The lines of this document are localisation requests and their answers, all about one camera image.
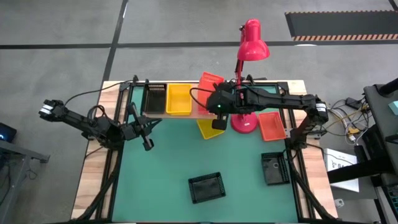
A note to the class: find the yellow slotted plastic basket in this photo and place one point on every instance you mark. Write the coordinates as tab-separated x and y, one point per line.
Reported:
178	99
205	129

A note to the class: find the orange slotted plastic basket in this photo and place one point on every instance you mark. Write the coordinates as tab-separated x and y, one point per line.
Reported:
205	90
272	126

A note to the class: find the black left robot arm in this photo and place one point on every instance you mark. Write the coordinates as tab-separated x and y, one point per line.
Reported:
77	119

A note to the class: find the black hazard striped floor mat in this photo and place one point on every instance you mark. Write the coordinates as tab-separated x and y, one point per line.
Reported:
342	25

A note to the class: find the black side desk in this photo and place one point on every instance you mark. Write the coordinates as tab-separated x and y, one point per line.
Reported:
382	124

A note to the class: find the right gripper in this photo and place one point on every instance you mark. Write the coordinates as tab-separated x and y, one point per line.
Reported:
222	99

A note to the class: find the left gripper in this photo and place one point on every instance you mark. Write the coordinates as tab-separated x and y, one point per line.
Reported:
132	130

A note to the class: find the black device with blue light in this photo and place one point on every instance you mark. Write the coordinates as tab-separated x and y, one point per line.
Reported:
7	133

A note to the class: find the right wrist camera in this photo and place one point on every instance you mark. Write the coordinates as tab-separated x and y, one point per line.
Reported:
219	124

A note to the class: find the white cardboard box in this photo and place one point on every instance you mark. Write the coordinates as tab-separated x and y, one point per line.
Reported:
340	174

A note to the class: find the green table mat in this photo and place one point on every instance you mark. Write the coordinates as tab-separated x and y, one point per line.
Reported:
174	161

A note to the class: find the red desk lamp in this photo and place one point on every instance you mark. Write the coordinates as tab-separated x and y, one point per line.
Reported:
253	46

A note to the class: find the black aluminium table frame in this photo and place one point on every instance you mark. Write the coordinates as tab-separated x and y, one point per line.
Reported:
114	193

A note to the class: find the black slotted plastic basket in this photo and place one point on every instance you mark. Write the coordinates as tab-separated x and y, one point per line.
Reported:
206	188
273	168
154	99

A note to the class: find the black power adapter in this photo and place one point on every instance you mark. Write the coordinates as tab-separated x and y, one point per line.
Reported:
353	102

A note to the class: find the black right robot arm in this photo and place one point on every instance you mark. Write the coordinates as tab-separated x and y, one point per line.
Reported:
280	100

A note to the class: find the grey metal stand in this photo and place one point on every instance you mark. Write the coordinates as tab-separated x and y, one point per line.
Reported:
18	155

